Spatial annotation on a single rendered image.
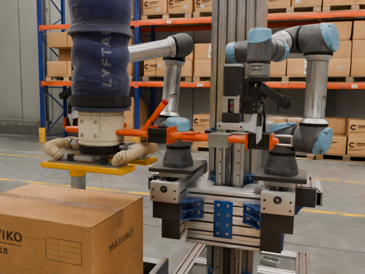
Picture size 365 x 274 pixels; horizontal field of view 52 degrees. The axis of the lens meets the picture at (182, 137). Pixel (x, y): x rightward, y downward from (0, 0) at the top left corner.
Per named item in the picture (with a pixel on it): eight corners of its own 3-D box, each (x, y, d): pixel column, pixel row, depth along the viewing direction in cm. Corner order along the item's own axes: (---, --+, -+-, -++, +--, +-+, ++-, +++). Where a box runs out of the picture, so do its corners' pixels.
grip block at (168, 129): (145, 143, 132) (145, 126, 132) (156, 140, 142) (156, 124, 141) (167, 144, 130) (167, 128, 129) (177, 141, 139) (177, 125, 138)
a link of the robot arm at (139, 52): (203, 53, 180) (104, 72, 161) (193, 55, 190) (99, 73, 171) (199, 28, 177) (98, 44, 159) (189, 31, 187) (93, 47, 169)
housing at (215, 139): (207, 147, 126) (207, 133, 126) (212, 144, 133) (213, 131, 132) (227, 148, 124) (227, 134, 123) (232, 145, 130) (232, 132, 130)
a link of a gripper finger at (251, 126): (242, 142, 121) (245, 115, 124) (260, 143, 119) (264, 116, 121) (240, 139, 118) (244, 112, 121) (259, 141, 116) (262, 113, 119)
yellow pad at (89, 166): (39, 167, 137) (39, 153, 137) (57, 162, 147) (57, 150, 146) (122, 175, 126) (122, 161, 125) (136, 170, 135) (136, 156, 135)
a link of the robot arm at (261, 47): (277, 29, 121) (265, 25, 115) (276, 64, 122) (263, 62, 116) (256, 31, 126) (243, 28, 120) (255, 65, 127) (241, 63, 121)
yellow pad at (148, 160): (71, 159, 155) (71, 147, 155) (86, 155, 165) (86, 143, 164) (146, 166, 144) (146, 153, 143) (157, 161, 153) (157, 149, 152)
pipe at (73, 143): (43, 156, 139) (43, 141, 138) (83, 147, 162) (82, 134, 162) (125, 164, 127) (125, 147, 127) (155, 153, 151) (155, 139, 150)
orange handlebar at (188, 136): (39, 132, 150) (39, 123, 150) (83, 126, 178) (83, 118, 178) (277, 148, 119) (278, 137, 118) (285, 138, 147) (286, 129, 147)
